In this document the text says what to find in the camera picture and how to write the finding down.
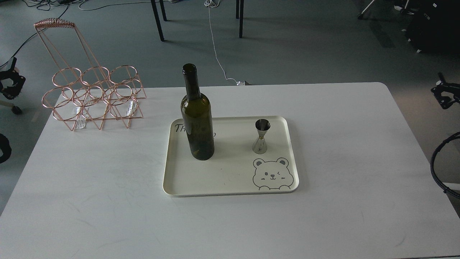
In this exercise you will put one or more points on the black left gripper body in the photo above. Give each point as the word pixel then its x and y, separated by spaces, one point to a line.
pixel 11 81

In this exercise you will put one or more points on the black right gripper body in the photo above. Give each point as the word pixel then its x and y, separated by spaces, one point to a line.
pixel 446 93

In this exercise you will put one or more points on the dark green wine bottle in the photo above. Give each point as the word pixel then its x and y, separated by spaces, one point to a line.
pixel 196 113

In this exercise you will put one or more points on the stainless steel jigger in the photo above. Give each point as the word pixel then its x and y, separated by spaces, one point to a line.
pixel 259 146

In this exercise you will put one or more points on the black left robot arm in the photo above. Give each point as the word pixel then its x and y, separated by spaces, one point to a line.
pixel 6 150

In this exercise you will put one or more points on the black equipment on floor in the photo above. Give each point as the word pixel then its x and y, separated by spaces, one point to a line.
pixel 434 27

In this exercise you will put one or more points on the black table leg left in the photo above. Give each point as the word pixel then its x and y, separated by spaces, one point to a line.
pixel 157 16

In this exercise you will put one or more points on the black table leg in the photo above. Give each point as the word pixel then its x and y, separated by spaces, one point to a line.
pixel 239 14
pixel 157 16

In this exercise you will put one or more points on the black table leg right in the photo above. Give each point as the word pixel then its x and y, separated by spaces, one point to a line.
pixel 239 14

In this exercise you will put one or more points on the cream bear serving tray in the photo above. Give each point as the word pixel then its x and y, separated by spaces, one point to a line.
pixel 234 169

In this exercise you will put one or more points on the copper wire wine rack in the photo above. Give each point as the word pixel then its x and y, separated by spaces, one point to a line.
pixel 94 95

